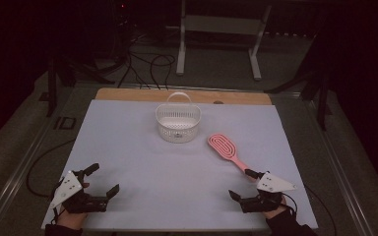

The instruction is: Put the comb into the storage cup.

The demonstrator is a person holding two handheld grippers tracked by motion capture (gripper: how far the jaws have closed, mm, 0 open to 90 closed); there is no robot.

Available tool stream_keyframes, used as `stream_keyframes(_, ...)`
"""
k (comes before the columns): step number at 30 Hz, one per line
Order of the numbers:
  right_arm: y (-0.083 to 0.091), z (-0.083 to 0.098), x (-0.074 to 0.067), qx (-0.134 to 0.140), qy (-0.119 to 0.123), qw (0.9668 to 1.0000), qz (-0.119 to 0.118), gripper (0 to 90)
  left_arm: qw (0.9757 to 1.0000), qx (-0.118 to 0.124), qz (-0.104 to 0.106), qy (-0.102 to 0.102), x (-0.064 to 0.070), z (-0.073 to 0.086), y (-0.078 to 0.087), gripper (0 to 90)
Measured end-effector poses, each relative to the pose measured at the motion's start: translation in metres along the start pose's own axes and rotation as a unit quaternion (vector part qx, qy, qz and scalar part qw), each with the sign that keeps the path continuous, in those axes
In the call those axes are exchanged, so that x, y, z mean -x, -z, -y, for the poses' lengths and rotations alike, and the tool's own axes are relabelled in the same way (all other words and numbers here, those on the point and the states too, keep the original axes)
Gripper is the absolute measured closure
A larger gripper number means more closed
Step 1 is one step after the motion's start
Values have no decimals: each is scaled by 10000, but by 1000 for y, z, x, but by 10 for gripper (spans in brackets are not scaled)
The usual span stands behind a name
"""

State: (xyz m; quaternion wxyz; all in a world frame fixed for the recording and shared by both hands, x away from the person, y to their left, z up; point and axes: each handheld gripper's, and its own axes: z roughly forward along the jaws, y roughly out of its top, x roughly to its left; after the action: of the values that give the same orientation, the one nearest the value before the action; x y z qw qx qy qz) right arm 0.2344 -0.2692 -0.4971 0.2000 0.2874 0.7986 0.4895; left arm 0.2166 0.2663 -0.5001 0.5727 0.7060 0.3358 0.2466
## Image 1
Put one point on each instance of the grey metal stand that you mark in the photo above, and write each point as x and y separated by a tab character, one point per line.
223	24

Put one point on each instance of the white plastic basket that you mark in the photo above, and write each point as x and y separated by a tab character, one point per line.
177	134

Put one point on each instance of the person's right hand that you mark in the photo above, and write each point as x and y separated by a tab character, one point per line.
275	213

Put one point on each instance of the aluminium frame rail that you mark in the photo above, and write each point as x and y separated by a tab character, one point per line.
19	170
338	177

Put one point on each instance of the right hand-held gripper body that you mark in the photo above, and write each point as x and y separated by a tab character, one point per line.
274	183

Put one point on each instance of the black rectangular floor bracket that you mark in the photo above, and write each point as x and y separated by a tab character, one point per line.
65	123

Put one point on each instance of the black stand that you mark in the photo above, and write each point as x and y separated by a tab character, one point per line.
59	72
321	95

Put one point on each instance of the pink hairbrush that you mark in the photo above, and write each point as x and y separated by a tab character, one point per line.
221	146

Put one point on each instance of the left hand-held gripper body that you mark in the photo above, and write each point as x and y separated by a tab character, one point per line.
66	190

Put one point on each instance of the person's left hand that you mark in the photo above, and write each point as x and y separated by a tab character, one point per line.
72	219

